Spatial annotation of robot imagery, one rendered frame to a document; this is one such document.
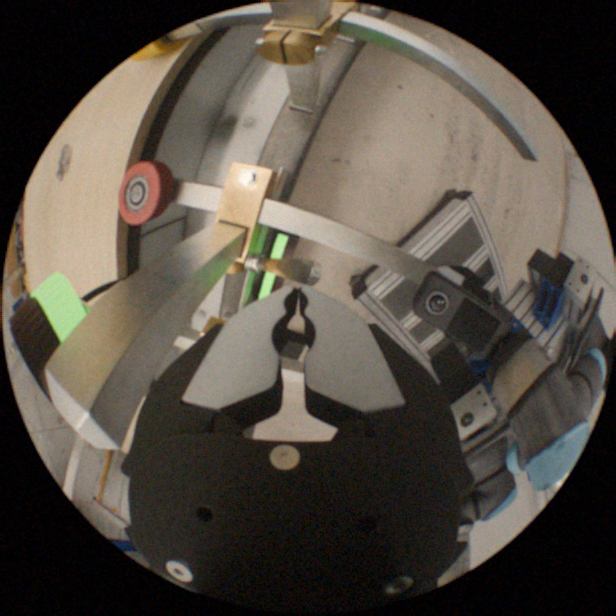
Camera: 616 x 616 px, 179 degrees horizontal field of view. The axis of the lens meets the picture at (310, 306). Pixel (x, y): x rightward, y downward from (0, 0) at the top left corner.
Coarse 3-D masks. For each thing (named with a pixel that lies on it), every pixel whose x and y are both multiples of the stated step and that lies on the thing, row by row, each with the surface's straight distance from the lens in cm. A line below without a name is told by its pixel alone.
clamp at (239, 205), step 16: (272, 176) 26; (224, 192) 26; (240, 192) 26; (256, 192) 25; (224, 208) 26; (240, 208) 26; (256, 208) 25; (240, 224) 26; (256, 224) 26; (240, 256) 27; (240, 272) 29
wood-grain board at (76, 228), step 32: (128, 64) 48; (160, 64) 38; (96, 96) 52; (128, 96) 38; (160, 96) 34; (64, 128) 64; (96, 128) 43; (128, 128) 34; (96, 160) 39; (128, 160) 32; (32, 192) 85; (64, 192) 50; (96, 192) 37; (32, 224) 82; (64, 224) 50; (96, 224) 38; (32, 256) 87; (64, 256) 52; (96, 256) 39; (32, 288) 102; (128, 448) 182
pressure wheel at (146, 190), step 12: (132, 168) 30; (144, 168) 28; (156, 168) 27; (168, 168) 29; (132, 180) 30; (144, 180) 28; (156, 180) 27; (168, 180) 28; (120, 192) 31; (132, 192) 29; (144, 192) 28; (156, 192) 26; (168, 192) 28; (120, 204) 31; (132, 204) 30; (144, 204) 28; (156, 204) 27; (168, 204) 29; (132, 216) 29; (144, 216) 28; (156, 216) 29
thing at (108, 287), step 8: (120, 280) 17; (96, 288) 16; (104, 288) 16; (112, 288) 13; (88, 296) 16; (96, 296) 16; (104, 296) 12; (40, 304) 12; (88, 304) 12; (96, 304) 12; (48, 320) 12; (56, 336) 12; (16, 344) 12; (24, 360) 11; (32, 376) 16; (40, 384) 11
